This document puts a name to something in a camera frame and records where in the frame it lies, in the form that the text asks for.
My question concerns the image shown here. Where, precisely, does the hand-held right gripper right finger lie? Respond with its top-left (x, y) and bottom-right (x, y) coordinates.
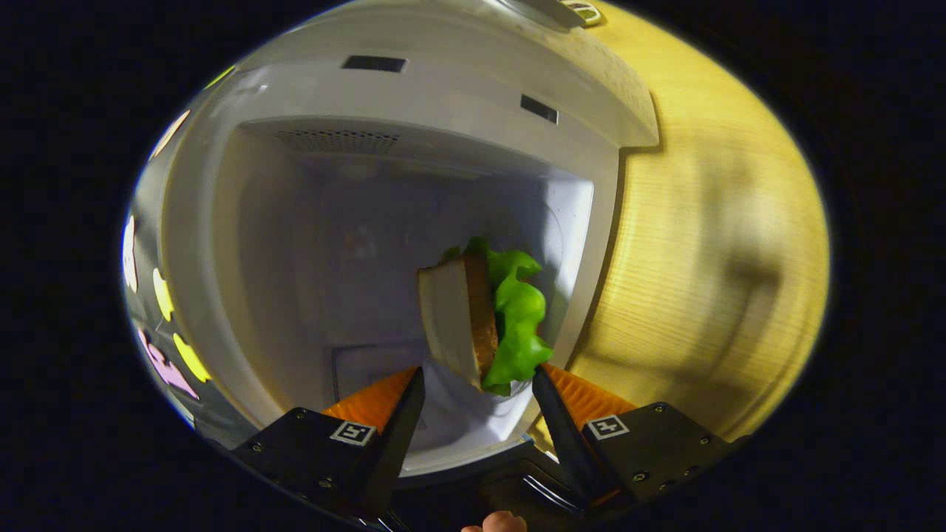
top-left (531, 362), bottom-right (743, 511)

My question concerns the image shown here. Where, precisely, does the white microwave oven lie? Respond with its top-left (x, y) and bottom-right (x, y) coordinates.
top-left (122, 0), bottom-right (661, 477)

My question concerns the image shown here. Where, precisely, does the sandwich with green lettuce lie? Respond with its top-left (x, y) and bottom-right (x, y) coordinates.
top-left (417, 236), bottom-right (555, 397)

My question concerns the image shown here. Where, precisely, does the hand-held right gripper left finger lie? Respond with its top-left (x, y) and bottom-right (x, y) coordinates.
top-left (229, 366), bottom-right (427, 518)

